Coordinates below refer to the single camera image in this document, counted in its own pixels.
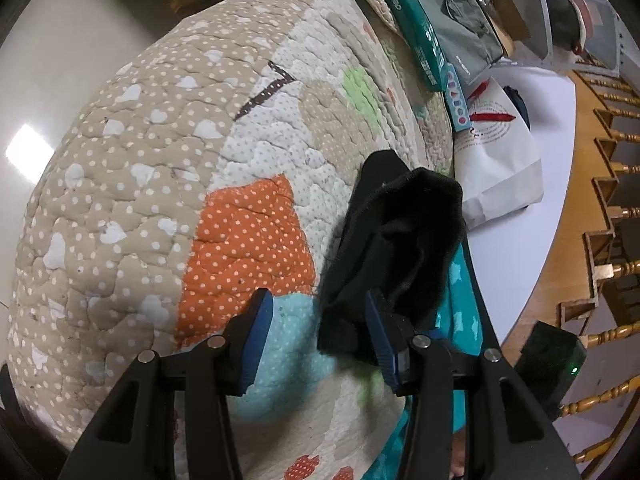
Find cardboard box on shelf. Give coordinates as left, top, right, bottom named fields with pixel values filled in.
left=480, top=0, right=532, bottom=56

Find black pants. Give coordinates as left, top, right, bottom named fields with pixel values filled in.
left=316, top=150, right=468, bottom=366

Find patchwork quilted blanket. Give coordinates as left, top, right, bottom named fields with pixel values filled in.
left=7, top=0, right=456, bottom=480

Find grey metal shelf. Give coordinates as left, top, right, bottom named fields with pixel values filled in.
left=457, top=0, right=623, bottom=78

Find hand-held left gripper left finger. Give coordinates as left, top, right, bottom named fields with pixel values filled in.
left=57, top=287, right=276, bottom=480

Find white paper bag red handles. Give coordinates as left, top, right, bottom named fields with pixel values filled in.
left=450, top=77, right=545, bottom=228

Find dark cloth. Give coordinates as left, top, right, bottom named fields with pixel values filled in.
left=502, top=85, right=531, bottom=128

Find wooden staircase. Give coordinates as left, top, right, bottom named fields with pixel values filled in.
left=500, top=55, right=640, bottom=466

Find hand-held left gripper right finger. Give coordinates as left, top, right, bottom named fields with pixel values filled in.
left=364, top=290, right=583, bottom=480

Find light blue flat box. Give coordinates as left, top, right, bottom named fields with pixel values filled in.
left=442, top=65, right=473, bottom=133

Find teal star-print blanket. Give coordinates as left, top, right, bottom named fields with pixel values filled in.
left=362, top=240, right=488, bottom=480

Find dark bed frame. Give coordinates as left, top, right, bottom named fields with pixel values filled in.
left=462, top=240, right=503, bottom=356

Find grey laptop bag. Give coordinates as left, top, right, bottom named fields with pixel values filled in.
left=410, top=0, right=505, bottom=86

